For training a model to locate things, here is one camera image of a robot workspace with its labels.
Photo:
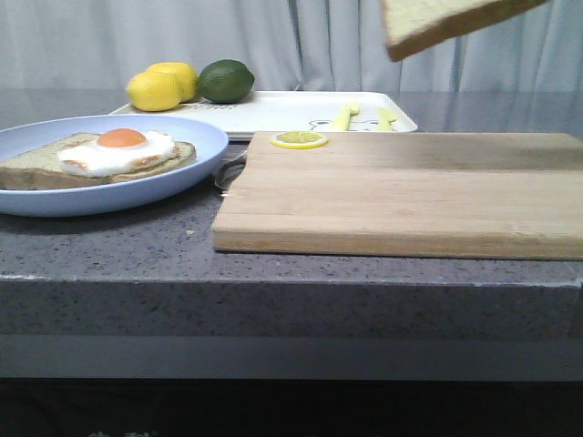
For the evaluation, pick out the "light blue plate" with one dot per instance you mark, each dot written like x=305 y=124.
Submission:
x=210 y=142

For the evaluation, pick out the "bread slice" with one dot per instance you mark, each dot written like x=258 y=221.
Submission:
x=39 y=169
x=412 y=26

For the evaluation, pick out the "white serving tray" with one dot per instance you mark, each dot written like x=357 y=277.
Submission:
x=293 y=110

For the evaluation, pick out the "lemon slice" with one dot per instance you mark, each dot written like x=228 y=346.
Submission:
x=299 y=139

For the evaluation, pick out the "yellow plastic fork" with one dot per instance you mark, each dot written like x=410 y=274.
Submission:
x=342 y=121

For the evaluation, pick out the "yellow plastic knife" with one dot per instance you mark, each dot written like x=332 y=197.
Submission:
x=386 y=119

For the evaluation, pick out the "green lime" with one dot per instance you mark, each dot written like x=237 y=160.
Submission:
x=226 y=81

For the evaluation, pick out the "wooden cutting board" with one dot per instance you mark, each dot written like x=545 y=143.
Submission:
x=445 y=195

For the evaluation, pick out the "white curtain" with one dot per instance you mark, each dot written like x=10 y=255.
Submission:
x=287 y=45

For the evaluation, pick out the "rear yellow lemon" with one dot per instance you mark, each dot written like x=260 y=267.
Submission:
x=186 y=75

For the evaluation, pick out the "yellow lemon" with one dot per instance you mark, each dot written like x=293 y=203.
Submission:
x=186 y=75
x=154 y=91

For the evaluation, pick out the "front yellow lemon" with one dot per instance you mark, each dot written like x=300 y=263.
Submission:
x=154 y=91

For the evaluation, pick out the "fried egg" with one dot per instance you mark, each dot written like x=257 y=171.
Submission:
x=118 y=151

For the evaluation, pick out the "metal cutting board handle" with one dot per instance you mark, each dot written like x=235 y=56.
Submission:
x=229 y=171

